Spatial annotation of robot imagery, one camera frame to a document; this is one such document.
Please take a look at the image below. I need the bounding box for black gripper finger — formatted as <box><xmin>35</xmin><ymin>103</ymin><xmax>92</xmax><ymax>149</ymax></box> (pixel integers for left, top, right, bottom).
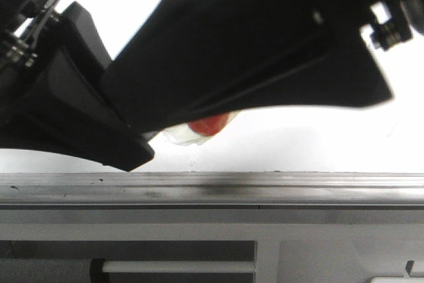
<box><xmin>100</xmin><ymin>0</ymin><xmax>392</xmax><ymax>133</ymax></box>

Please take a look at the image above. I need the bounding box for red round magnet with tape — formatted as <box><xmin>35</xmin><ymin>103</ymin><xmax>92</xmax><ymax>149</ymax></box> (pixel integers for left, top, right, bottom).
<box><xmin>162</xmin><ymin>111</ymin><xmax>240</xmax><ymax>146</ymax></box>

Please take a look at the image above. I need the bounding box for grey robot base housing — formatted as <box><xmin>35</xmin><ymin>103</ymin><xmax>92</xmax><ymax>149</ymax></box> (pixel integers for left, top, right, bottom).
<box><xmin>1</xmin><ymin>207</ymin><xmax>423</xmax><ymax>282</ymax></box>

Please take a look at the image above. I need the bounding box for aluminium whiteboard frame rail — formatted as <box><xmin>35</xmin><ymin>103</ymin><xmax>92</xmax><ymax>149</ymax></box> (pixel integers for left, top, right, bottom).
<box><xmin>1</xmin><ymin>171</ymin><xmax>423</xmax><ymax>207</ymax></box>

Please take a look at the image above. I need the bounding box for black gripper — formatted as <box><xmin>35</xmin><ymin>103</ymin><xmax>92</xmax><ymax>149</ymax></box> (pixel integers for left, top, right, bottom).
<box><xmin>1</xmin><ymin>0</ymin><xmax>154</xmax><ymax>171</ymax></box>

